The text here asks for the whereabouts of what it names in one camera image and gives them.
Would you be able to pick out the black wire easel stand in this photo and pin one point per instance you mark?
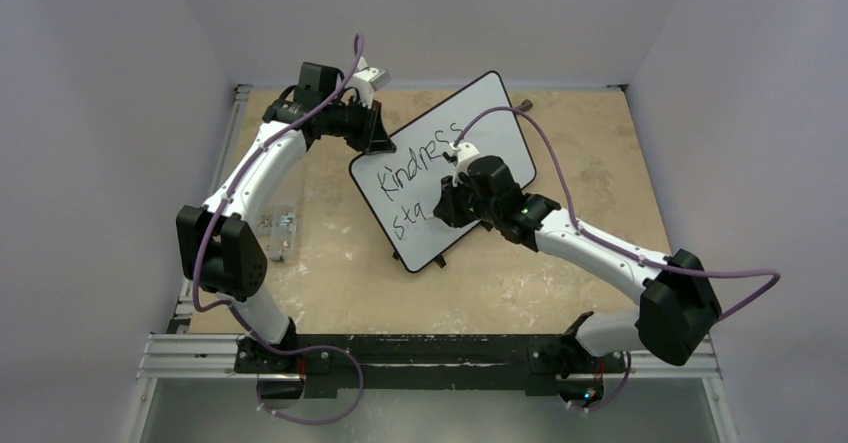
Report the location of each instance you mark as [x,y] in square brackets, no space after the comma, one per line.
[525,105]

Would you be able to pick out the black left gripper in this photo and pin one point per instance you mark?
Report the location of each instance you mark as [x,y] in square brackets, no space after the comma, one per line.
[373,137]

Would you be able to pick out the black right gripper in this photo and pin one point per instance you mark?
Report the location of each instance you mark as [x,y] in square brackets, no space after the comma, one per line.
[454,203]

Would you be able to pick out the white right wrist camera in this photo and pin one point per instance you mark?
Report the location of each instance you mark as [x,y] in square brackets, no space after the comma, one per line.
[461,156]

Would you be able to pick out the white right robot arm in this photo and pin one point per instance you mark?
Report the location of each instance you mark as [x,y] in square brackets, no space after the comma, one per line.
[675,307]

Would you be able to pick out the clear box of screws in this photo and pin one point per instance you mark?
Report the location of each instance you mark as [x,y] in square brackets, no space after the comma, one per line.
[276,231]

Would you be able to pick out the aluminium extrusion rail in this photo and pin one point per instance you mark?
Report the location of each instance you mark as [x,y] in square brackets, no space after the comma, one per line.
[213,356]

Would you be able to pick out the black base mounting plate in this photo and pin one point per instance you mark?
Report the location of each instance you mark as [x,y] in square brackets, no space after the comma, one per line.
[533,364]

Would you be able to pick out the white whiteboard black frame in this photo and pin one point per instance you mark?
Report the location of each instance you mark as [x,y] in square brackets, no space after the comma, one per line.
[400,188]

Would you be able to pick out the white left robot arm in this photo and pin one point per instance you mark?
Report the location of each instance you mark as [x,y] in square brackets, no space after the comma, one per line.
[219,250]

